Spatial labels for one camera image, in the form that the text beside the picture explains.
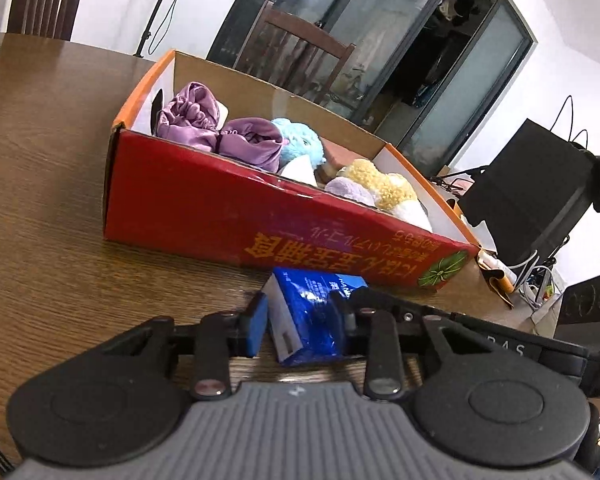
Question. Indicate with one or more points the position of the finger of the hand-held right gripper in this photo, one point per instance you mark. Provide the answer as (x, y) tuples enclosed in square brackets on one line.
[(414, 307)]

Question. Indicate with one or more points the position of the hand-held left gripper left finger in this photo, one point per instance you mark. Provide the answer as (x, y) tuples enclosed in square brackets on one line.
[(257, 327)]

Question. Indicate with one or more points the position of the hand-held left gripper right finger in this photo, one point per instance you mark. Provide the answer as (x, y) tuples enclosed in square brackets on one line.
[(342, 325)]

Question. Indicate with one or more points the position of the blue tissue packet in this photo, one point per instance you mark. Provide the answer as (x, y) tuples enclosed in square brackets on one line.
[(305, 320)]

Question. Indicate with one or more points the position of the yellow plush toy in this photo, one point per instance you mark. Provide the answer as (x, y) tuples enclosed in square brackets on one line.
[(389, 190)]

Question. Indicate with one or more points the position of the red cardboard box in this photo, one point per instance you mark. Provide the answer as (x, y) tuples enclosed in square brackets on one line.
[(205, 210)]

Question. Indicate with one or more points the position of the lavender fluffy cloth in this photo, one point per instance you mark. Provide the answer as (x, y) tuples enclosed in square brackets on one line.
[(347, 190)]

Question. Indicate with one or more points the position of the white triangular sponge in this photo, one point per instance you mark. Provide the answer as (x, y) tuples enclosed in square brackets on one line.
[(300, 172)]

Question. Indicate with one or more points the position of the dark purple satin scrunchie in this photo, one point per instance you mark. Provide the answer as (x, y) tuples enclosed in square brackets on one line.
[(252, 142)]

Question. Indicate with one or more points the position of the blue fluffy puff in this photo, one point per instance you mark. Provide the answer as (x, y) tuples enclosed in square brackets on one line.
[(300, 142)]

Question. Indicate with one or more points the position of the pink-purple satin scrunchie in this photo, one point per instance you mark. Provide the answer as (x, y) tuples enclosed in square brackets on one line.
[(190, 115)]

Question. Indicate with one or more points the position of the black paper bag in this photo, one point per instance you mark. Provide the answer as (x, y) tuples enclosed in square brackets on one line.
[(524, 185)]

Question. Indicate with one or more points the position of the sliding glass door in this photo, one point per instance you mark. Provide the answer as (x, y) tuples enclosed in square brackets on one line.
[(379, 35)]

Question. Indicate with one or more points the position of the hanging clothes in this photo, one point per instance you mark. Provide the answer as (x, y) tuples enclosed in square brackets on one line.
[(454, 2)]

